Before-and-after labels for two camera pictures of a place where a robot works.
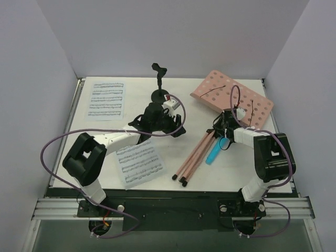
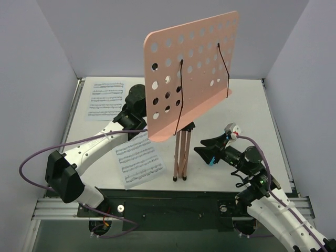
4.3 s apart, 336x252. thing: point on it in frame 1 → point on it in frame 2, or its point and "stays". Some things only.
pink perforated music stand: x=225 y=93 → x=188 y=69
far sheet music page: x=106 y=101 stays
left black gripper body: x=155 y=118 → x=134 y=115
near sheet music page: x=138 y=164 stays
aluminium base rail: x=68 y=209 stays
